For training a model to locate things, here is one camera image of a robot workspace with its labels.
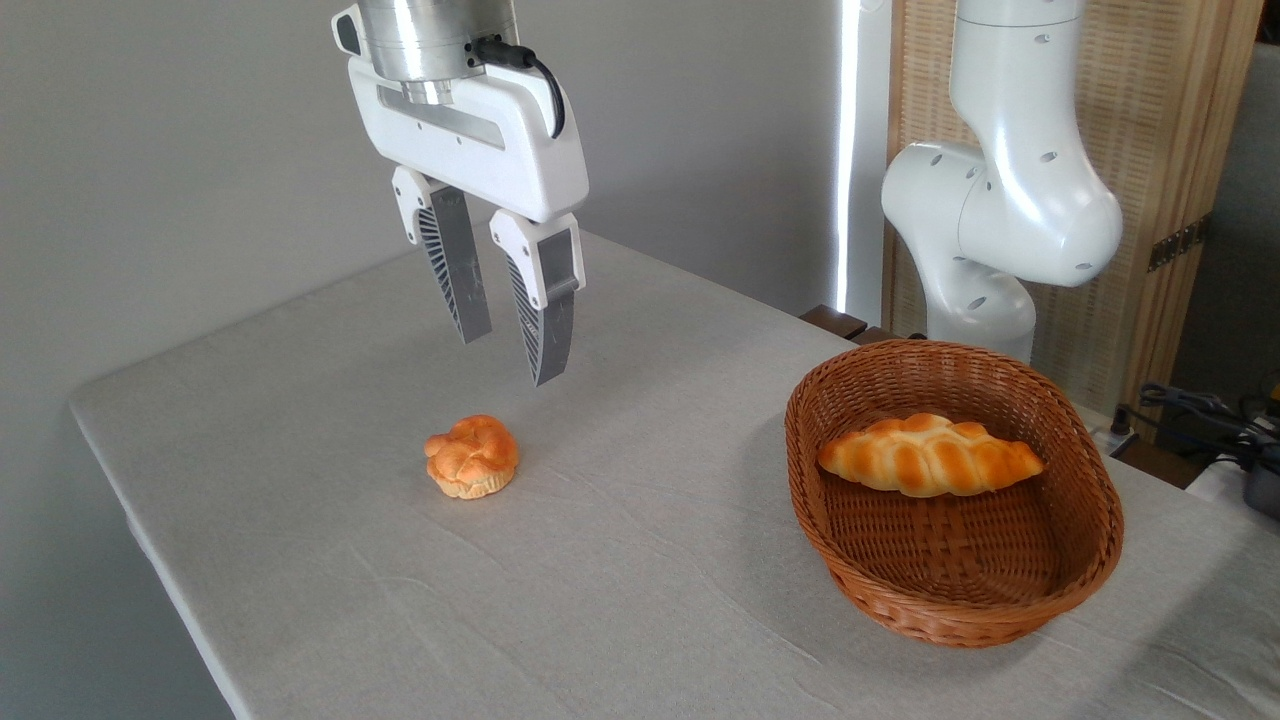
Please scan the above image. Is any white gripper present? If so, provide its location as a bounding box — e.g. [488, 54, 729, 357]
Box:
[333, 6, 590, 388]

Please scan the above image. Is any long braided bread loaf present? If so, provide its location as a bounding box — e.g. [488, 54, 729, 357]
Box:
[818, 412, 1046, 499]

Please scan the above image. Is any round knotted bread roll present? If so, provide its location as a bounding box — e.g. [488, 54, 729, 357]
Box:
[423, 414, 520, 500]

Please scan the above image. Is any grey tablecloth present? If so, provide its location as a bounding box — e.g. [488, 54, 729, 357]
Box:
[68, 210, 1280, 720]

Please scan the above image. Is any dark wooden furniture piece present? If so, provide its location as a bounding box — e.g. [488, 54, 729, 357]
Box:
[800, 305, 901, 346]

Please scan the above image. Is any brown oval wicker basket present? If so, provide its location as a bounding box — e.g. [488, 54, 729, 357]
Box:
[784, 339, 1126, 649]

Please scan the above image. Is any wooden bamboo folding screen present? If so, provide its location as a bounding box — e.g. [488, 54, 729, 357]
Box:
[885, 0, 1266, 416]

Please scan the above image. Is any metal screen hinge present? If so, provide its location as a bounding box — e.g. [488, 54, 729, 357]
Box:
[1148, 215, 1211, 273]

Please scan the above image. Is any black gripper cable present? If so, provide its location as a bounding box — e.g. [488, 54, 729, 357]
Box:
[470, 37, 567, 139]

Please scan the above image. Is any black cable bundle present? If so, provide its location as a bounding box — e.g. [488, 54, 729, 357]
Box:
[1112, 382, 1280, 471]

